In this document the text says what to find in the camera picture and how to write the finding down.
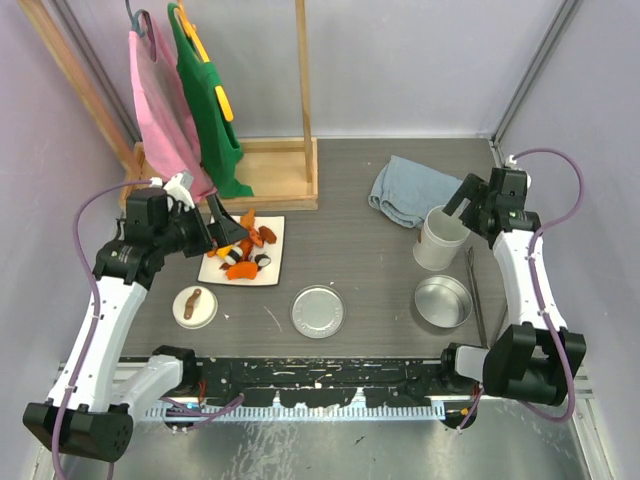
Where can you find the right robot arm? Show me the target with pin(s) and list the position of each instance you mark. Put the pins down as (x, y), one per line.
(536, 359)

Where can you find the round metal tin lid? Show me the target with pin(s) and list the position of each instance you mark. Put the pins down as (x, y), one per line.
(317, 312)

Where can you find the blue cloth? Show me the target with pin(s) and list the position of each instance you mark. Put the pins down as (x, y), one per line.
(406, 191)

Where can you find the green apron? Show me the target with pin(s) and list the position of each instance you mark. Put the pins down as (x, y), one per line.
(220, 149)

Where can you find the pink apron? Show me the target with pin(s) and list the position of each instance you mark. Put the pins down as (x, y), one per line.
(164, 118)

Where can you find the white square plate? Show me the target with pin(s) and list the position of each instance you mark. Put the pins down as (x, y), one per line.
(213, 268)

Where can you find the white rice nori sushi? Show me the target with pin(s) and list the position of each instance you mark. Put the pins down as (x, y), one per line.
(231, 254)

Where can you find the wooden clothes rack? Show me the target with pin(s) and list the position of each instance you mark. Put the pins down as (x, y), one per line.
(282, 171)

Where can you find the white lid brown handle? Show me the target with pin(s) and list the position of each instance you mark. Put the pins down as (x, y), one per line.
(194, 307)

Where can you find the white cylindrical container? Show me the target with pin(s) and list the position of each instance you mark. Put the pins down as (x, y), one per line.
(439, 240)

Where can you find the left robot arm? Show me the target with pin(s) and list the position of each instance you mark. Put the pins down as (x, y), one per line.
(83, 414)

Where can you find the salmon nigiri toy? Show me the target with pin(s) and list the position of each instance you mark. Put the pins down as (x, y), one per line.
(242, 270)

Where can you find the orange shrimp piece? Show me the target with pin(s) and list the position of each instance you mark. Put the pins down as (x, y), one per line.
(247, 221)

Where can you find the grey hanger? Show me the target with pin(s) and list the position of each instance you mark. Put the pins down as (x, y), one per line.
(141, 24)

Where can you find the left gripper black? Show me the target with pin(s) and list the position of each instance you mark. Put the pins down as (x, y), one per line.
(223, 230)

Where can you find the yellow hanger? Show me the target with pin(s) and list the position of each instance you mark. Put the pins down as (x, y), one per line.
(191, 32)

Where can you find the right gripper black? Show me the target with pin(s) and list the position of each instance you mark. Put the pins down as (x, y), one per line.
(467, 190)

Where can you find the brown fried piece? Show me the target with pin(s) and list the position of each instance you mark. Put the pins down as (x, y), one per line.
(267, 235)

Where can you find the metal tongs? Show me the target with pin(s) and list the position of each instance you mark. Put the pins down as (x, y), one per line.
(470, 269)

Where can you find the round metal tin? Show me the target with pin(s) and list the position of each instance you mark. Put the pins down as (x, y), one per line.
(443, 301)

